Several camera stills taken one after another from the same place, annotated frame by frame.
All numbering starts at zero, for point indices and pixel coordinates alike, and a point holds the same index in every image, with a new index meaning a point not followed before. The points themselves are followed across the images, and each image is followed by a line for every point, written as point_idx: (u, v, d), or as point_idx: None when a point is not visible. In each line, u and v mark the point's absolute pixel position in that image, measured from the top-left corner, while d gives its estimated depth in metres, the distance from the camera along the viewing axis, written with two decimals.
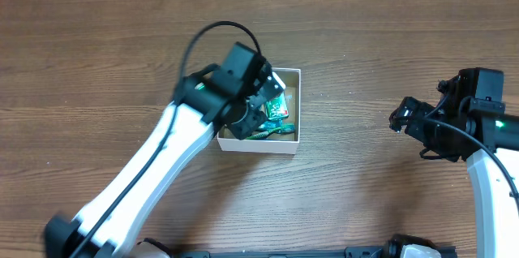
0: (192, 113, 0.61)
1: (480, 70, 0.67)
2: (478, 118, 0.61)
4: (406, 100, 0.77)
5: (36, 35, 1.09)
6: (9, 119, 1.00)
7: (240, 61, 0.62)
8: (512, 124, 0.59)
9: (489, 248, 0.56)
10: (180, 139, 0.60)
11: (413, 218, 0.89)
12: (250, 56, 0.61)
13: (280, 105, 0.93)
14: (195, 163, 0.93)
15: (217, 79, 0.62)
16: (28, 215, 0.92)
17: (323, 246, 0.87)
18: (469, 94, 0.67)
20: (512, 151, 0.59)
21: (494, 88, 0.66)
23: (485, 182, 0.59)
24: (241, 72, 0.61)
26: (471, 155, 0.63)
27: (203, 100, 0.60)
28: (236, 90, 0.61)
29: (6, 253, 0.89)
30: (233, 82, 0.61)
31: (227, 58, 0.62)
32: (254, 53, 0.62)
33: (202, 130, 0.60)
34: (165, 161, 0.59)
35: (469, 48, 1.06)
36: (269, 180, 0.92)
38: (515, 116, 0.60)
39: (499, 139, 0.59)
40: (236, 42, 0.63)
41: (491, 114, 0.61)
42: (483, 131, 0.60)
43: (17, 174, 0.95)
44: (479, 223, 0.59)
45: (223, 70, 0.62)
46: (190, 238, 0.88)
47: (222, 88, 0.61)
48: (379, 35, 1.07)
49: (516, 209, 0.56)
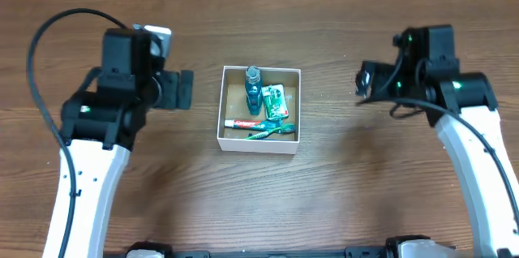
0: (85, 144, 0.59)
1: (430, 28, 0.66)
2: (435, 84, 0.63)
4: (365, 64, 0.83)
5: (36, 35, 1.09)
6: (9, 118, 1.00)
7: (119, 54, 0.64)
8: (467, 83, 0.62)
9: (479, 210, 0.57)
10: (91, 173, 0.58)
11: (413, 217, 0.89)
12: (126, 44, 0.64)
13: (280, 105, 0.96)
14: (196, 163, 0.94)
15: (106, 84, 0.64)
16: (28, 214, 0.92)
17: (323, 247, 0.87)
18: (422, 55, 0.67)
20: (475, 109, 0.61)
21: (447, 45, 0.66)
23: (459, 146, 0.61)
24: (127, 65, 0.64)
26: (439, 122, 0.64)
27: (96, 118, 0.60)
28: (130, 87, 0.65)
29: (4, 253, 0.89)
30: (125, 75, 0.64)
31: (103, 58, 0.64)
32: (129, 39, 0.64)
33: (110, 154, 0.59)
34: (90, 187, 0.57)
35: (468, 48, 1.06)
36: (269, 180, 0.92)
38: (469, 76, 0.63)
39: (460, 99, 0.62)
40: (104, 36, 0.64)
41: (447, 78, 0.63)
42: (443, 95, 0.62)
43: (17, 174, 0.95)
44: (465, 188, 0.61)
45: (107, 73, 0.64)
46: (190, 238, 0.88)
47: (117, 90, 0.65)
48: (379, 35, 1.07)
49: (493, 164, 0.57)
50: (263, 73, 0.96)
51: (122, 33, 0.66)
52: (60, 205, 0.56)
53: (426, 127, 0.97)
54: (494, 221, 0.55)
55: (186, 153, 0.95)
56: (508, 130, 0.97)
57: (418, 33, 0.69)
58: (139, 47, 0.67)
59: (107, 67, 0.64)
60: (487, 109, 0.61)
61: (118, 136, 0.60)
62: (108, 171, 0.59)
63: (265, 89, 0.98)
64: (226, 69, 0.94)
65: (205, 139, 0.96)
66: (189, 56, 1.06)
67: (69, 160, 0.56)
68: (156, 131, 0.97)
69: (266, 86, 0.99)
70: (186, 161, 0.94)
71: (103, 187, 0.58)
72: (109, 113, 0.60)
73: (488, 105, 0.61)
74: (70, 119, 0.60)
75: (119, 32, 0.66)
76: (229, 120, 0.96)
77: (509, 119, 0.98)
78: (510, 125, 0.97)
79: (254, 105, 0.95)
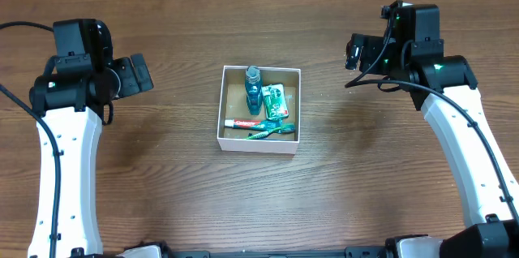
0: (59, 111, 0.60)
1: (418, 9, 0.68)
2: (419, 68, 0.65)
4: (354, 37, 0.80)
5: (36, 35, 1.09)
6: (8, 118, 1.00)
7: (70, 36, 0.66)
8: (448, 66, 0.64)
9: (466, 181, 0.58)
10: (68, 135, 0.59)
11: (413, 217, 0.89)
12: (73, 26, 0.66)
13: (280, 105, 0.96)
14: (196, 163, 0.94)
15: (65, 67, 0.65)
16: (28, 215, 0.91)
17: (323, 247, 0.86)
18: (409, 36, 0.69)
20: (456, 88, 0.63)
21: (431, 25, 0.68)
23: (443, 123, 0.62)
24: (80, 45, 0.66)
26: (423, 104, 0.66)
27: (62, 92, 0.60)
28: (87, 64, 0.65)
29: (4, 254, 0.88)
30: (80, 54, 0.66)
31: (57, 45, 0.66)
32: (76, 23, 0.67)
33: (83, 114, 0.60)
34: (71, 148, 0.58)
35: (469, 47, 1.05)
36: (269, 180, 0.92)
38: (450, 58, 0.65)
39: (442, 80, 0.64)
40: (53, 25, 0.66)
41: (429, 60, 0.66)
42: (426, 78, 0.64)
43: (17, 174, 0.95)
44: (452, 164, 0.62)
45: (63, 57, 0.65)
46: (190, 238, 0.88)
47: (75, 70, 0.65)
48: (379, 34, 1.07)
49: (476, 137, 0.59)
50: (263, 73, 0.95)
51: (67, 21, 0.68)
52: (45, 168, 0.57)
53: (426, 127, 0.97)
54: (481, 190, 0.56)
55: (186, 152, 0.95)
56: (509, 130, 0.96)
57: (405, 12, 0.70)
58: (89, 31, 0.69)
59: (62, 52, 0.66)
60: (468, 88, 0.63)
61: (87, 102, 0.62)
62: (84, 130, 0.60)
63: (265, 88, 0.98)
64: (226, 69, 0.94)
65: (205, 138, 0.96)
66: (189, 56, 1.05)
67: (45, 126, 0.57)
68: (156, 131, 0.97)
69: (266, 86, 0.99)
70: (186, 161, 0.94)
71: (83, 144, 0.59)
72: (74, 83, 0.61)
73: (468, 83, 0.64)
74: (39, 101, 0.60)
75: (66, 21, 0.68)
76: (229, 119, 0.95)
77: (509, 119, 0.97)
78: (510, 124, 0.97)
79: (254, 105, 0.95)
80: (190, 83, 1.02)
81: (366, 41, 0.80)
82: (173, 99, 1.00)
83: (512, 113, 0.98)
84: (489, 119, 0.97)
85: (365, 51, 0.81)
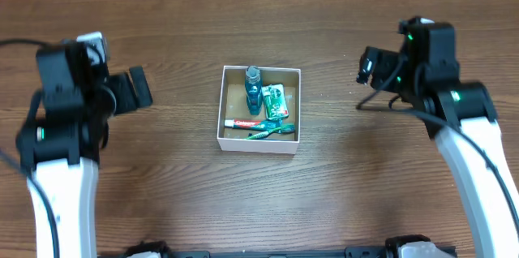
0: (53, 168, 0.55)
1: (434, 29, 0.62)
2: (435, 95, 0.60)
4: (369, 50, 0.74)
5: (36, 35, 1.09)
6: (8, 118, 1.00)
7: (57, 71, 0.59)
8: (466, 96, 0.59)
9: (483, 231, 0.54)
10: (62, 195, 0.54)
11: (413, 217, 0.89)
12: (61, 55, 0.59)
13: (280, 105, 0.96)
14: (196, 163, 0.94)
15: (53, 105, 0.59)
16: (29, 215, 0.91)
17: (323, 247, 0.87)
18: (423, 60, 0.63)
20: (477, 122, 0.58)
21: (448, 49, 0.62)
23: (460, 162, 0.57)
24: (69, 81, 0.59)
26: (438, 135, 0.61)
27: (53, 143, 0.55)
28: (78, 100, 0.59)
29: (5, 254, 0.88)
30: (70, 88, 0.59)
31: (42, 79, 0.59)
32: (64, 53, 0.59)
33: (79, 172, 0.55)
34: (67, 209, 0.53)
35: (468, 48, 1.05)
36: (269, 180, 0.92)
38: (467, 87, 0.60)
39: (460, 113, 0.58)
40: (36, 55, 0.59)
41: (446, 88, 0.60)
42: (443, 107, 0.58)
43: (18, 174, 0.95)
44: (465, 204, 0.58)
45: (51, 93, 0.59)
46: (190, 238, 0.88)
47: (63, 110, 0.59)
48: (379, 35, 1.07)
49: (496, 183, 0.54)
50: (263, 73, 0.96)
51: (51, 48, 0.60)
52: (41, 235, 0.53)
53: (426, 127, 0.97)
54: (499, 242, 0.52)
55: (186, 152, 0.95)
56: (509, 130, 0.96)
57: (418, 31, 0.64)
58: (77, 58, 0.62)
59: (48, 85, 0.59)
60: (488, 122, 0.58)
61: (82, 151, 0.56)
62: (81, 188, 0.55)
63: (265, 88, 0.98)
64: (226, 69, 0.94)
65: (205, 138, 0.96)
66: (189, 56, 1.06)
67: (39, 191, 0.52)
68: (156, 131, 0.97)
69: (266, 86, 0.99)
70: (186, 161, 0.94)
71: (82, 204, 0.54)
72: (66, 132, 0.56)
73: (487, 116, 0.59)
74: (27, 152, 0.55)
75: (49, 47, 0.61)
76: (229, 119, 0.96)
77: (509, 119, 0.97)
78: (510, 125, 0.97)
79: (254, 105, 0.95)
80: (190, 83, 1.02)
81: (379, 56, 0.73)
82: (173, 99, 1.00)
83: (512, 113, 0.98)
84: None
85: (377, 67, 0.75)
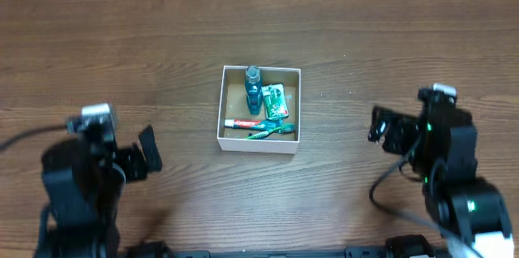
0: None
1: (453, 129, 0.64)
2: (449, 199, 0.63)
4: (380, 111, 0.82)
5: (36, 35, 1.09)
6: (8, 118, 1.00)
7: (65, 192, 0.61)
8: (482, 207, 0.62)
9: None
10: None
11: (413, 217, 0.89)
12: (67, 177, 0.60)
13: (280, 105, 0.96)
14: (196, 163, 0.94)
15: (66, 221, 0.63)
16: (28, 215, 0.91)
17: (323, 246, 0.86)
18: (440, 155, 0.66)
20: (487, 236, 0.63)
21: (468, 149, 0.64)
23: None
24: (79, 196, 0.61)
26: (451, 239, 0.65)
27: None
28: (90, 211, 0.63)
29: (4, 253, 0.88)
30: (79, 204, 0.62)
31: (50, 199, 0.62)
32: (70, 169, 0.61)
33: None
34: None
35: (468, 48, 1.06)
36: (269, 180, 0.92)
38: (484, 192, 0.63)
39: (474, 223, 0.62)
40: (44, 179, 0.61)
41: (459, 187, 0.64)
42: (456, 212, 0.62)
43: (18, 174, 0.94)
44: None
45: (62, 214, 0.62)
46: (190, 238, 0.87)
47: (77, 220, 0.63)
48: (379, 35, 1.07)
49: None
50: (263, 72, 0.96)
51: (57, 159, 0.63)
52: None
53: None
54: None
55: (186, 152, 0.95)
56: (509, 130, 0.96)
57: (438, 122, 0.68)
58: (83, 169, 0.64)
59: (57, 207, 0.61)
60: (503, 237, 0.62)
61: (98, 247, 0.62)
62: None
63: (265, 88, 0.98)
64: (226, 69, 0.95)
65: (205, 138, 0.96)
66: (189, 56, 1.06)
67: None
68: (156, 130, 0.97)
69: (266, 86, 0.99)
70: (186, 161, 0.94)
71: None
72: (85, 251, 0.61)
73: (503, 229, 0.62)
74: None
75: (54, 158, 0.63)
76: (229, 119, 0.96)
77: (509, 119, 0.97)
78: (510, 124, 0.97)
79: (254, 105, 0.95)
80: (190, 83, 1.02)
81: (411, 125, 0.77)
82: (173, 99, 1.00)
83: (512, 113, 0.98)
84: (490, 119, 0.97)
85: (402, 132, 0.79)
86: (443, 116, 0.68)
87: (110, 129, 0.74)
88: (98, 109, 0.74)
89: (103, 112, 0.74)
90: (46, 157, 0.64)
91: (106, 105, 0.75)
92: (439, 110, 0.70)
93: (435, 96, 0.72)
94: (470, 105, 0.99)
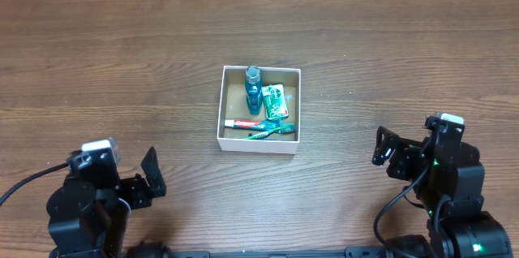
0: None
1: (460, 167, 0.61)
2: (453, 236, 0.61)
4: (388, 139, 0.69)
5: (36, 35, 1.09)
6: (8, 118, 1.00)
7: (71, 239, 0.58)
8: (487, 245, 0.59)
9: None
10: None
11: (413, 217, 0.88)
12: (75, 230, 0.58)
13: (280, 105, 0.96)
14: (196, 163, 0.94)
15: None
16: (28, 215, 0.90)
17: (323, 247, 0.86)
18: (445, 191, 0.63)
20: None
21: (473, 188, 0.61)
23: None
24: (85, 242, 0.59)
26: None
27: None
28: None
29: (3, 254, 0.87)
30: (87, 251, 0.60)
31: (57, 241, 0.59)
32: (77, 219, 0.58)
33: None
34: None
35: (468, 47, 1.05)
36: (269, 180, 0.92)
38: (490, 230, 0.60)
39: None
40: (49, 226, 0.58)
41: (465, 225, 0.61)
42: (461, 252, 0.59)
43: (17, 174, 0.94)
44: None
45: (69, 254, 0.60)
46: (190, 238, 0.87)
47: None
48: (379, 34, 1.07)
49: None
50: (263, 72, 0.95)
51: (65, 205, 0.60)
52: None
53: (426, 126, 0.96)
54: None
55: (186, 152, 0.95)
56: (509, 130, 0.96)
57: (443, 156, 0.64)
58: (89, 216, 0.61)
59: (65, 247, 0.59)
60: None
61: None
62: None
63: (265, 88, 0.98)
64: (226, 69, 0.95)
65: (205, 138, 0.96)
66: (189, 56, 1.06)
67: None
68: (156, 130, 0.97)
69: (266, 86, 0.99)
70: (186, 161, 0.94)
71: None
72: None
73: None
74: None
75: (61, 205, 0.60)
76: (229, 119, 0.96)
77: (509, 119, 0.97)
78: (510, 125, 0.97)
79: (254, 105, 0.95)
80: (190, 83, 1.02)
81: (400, 146, 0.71)
82: (173, 99, 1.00)
83: (512, 113, 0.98)
84: (490, 119, 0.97)
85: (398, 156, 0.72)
86: (448, 151, 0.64)
87: (113, 165, 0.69)
88: (98, 144, 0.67)
89: (104, 146, 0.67)
90: (57, 197, 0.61)
91: (106, 140, 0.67)
92: (443, 144, 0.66)
93: (440, 126, 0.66)
94: (470, 105, 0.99)
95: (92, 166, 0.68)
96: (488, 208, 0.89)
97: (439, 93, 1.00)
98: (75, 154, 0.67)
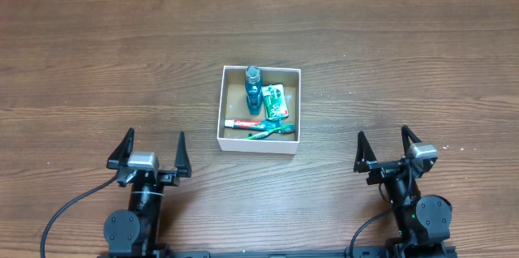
0: None
1: (431, 232, 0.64)
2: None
4: (370, 166, 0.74)
5: (36, 35, 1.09)
6: (9, 118, 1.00)
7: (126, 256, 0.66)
8: None
9: None
10: None
11: None
12: (130, 253, 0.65)
13: (280, 105, 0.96)
14: (196, 163, 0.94)
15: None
16: (27, 215, 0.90)
17: (323, 247, 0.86)
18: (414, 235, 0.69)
20: None
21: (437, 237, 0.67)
23: None
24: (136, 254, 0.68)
26: None
27: None
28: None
29: (4, 254, 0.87)
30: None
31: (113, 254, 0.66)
32: (130, 247, 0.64)
33: None
34: None
35: (468, 47, 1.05)
36: (269, 180, 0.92)
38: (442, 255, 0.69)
39: None
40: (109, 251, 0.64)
41: (416, 252, 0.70)
42: None
43: (17, 174, 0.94)
44: None
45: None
46: (189, 238, 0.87)
47: None
48: (379, 35, 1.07)
49: None
50: (263, 72, 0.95)
51: (118, 234, 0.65)
52: None
53: (425, 126, 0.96)
54: None
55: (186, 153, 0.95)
56: (509, 130, 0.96)
57: (420, 217, 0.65)
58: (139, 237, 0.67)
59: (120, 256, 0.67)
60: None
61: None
62: None
63: (265, 88, 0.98)
64: (226, 69, 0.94)
65: (205, 138, 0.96)
66: (189, 56, 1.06)
67: None
68: (156, 131, 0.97)
69: (266, 86, 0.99)
70: None
71: None
72: None
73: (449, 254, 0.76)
74: None
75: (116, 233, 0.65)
76: (229, 119, 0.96)
77: (509, 118, 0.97)
78: (511, 124, 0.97)
79: (254, 105, 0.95)
80: (190, 83, 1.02)
81: (378, 170, 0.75)
82: (173, 99, 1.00)
83: (513, 113, 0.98)
84: (490, 119, 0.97)
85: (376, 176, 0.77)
86: (427, 212, 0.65)
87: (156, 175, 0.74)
88: (139, 163, 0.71)
89: (149, 165, 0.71)
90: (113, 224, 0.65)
91: (150, 161, 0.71)
92: (423, 204, 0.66)
93: (414, 163, 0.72)
94: (470, 105, 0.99)
95: (138, 176, 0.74)
96: (488, 208, 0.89)
97: (439, 93, 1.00)
98: (120, 171, 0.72)
